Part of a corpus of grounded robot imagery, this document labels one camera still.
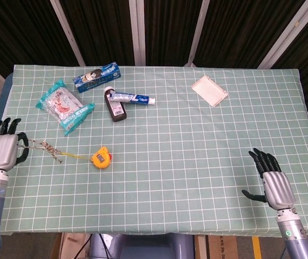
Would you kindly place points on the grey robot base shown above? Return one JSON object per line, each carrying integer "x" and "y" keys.
{"x": 140, "y": 246}

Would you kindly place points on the blue toothpaste box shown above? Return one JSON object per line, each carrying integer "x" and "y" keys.
{"x": 96, "y": 76}

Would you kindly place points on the yellow tape measure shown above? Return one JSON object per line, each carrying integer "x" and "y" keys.
{"x": 102, "y": 157}

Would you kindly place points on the cardboard box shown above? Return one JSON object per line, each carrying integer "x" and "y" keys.
{"x": 67, "y": 246}

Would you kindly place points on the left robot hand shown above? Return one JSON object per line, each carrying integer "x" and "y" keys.
{"x": 1, "y": 151}

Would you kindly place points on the teal snack bag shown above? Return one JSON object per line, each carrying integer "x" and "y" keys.
{"x": 65, "y": 106}

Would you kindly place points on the dark brown medicine bottle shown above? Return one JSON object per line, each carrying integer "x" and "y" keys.
{"x": 115, "y": 108}

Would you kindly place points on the green checkered tablecloth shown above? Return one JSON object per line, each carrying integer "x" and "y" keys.
{"x": 170, "y": 189}

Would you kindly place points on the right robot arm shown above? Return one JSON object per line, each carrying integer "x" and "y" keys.
{"x": 294, "y": 234}

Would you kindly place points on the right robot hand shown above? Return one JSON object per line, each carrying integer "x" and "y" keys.
{"x": 277, "y": 186}

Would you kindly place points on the blue white toothpaste tube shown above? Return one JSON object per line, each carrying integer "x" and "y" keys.
{"x": 131, "y": 98}

